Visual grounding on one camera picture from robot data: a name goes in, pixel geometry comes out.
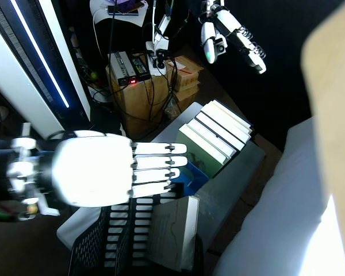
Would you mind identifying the beige hardcover book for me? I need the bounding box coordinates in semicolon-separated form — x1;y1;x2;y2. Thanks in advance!
145;195;201;273

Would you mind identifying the cardboard box with white label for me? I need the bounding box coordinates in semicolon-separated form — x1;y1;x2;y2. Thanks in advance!
165;56;204;93

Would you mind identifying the black power plug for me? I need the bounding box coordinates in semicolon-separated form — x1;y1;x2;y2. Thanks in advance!
156;49;168;69

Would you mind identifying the white power strip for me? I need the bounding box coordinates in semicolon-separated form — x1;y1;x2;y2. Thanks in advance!
145;36;170;77

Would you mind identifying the small plain cardboard box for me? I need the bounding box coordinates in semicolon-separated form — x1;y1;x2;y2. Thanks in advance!
172;85;202;113

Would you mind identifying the black Century book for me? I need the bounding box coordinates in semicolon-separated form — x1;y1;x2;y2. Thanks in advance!
211;99;253;129

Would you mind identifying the cream spine book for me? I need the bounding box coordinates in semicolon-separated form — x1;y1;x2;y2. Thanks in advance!
206;102;254;133

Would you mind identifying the black battery charger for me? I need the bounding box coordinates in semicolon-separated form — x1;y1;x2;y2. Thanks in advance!
129;54;152;83

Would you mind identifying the smartphone with purple screen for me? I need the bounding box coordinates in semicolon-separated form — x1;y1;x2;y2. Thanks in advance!
116;0;147;12

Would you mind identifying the dark smartphone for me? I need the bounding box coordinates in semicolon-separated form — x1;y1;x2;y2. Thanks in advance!
108;5;140;16

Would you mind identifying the white spine book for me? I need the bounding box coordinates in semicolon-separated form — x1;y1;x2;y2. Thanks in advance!
202;106;254;139

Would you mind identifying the black Let It Be book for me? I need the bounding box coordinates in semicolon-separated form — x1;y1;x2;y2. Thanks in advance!
197;111;252;146

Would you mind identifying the silver power supply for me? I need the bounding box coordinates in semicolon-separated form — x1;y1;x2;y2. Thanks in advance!
108;51;136;87

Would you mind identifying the black book grey label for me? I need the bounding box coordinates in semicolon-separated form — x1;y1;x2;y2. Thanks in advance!
188;118;244;158

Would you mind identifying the beige blurred panel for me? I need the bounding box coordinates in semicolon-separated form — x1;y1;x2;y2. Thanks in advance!
300;0;345;276

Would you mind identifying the large cardboard box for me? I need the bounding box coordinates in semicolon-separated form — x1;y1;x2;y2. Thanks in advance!
105;64;175;140

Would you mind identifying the white round stool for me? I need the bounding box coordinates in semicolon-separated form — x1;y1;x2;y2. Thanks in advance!
89;0;149;29

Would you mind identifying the green cover book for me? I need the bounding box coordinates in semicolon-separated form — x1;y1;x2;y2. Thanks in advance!
175;123;238;179

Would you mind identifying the blue metal bookend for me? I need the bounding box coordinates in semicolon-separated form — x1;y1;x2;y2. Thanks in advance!
178;160;210;196

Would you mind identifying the white sheet covered couch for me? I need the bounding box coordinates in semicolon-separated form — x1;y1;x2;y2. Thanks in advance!
212;114;345;276

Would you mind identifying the white column with light strip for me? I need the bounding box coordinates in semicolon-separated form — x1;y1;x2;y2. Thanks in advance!
0;0;91;139

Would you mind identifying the black mesh file rack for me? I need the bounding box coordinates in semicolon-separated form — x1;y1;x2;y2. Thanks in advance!
68;183;205;276

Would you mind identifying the white cable adapter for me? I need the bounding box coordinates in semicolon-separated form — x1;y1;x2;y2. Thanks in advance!
158;14;171;38

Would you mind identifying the white charging cable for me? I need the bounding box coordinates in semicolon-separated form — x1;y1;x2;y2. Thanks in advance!
91;7;110;63

